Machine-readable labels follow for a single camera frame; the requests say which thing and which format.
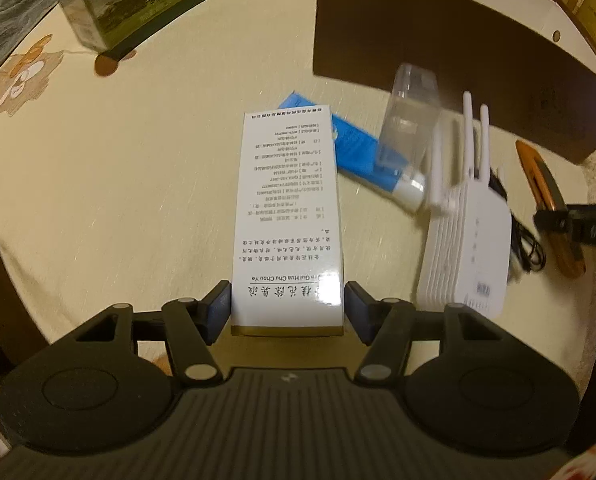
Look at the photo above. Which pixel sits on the white tall printed carton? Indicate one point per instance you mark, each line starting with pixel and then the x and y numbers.
pixel 288 210

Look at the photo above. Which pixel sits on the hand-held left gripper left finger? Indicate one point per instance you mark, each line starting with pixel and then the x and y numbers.
pixel 221 310

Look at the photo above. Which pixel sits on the white wifi repeater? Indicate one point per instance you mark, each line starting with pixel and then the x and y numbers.
pixel 468 250

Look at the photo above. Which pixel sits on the clear plastic container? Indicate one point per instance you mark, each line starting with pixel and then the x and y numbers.
pixel 408 115

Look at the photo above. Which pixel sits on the grey towel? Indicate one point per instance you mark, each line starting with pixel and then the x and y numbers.
pixel 7 35

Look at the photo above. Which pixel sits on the blue milk carton box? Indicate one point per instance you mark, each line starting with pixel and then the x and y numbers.
pixel 127 5

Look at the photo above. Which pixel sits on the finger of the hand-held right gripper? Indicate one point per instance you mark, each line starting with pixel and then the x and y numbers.
pixel 552 221

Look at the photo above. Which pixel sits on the brown storage box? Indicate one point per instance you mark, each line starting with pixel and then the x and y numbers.
pixel 428 45

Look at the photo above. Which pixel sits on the red white printed packet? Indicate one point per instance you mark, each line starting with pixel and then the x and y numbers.
pixel 590 465

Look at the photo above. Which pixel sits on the orange utility knife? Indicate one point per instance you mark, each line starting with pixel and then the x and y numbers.
pixel 543 180

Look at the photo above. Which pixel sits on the blue tube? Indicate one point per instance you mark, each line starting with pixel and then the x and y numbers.
pixel 358 160

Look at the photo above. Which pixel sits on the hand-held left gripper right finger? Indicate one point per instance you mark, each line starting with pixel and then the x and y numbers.
pixel 357 310

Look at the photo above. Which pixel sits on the cream printed tablecloth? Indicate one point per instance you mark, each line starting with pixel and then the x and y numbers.
pixel 127 185

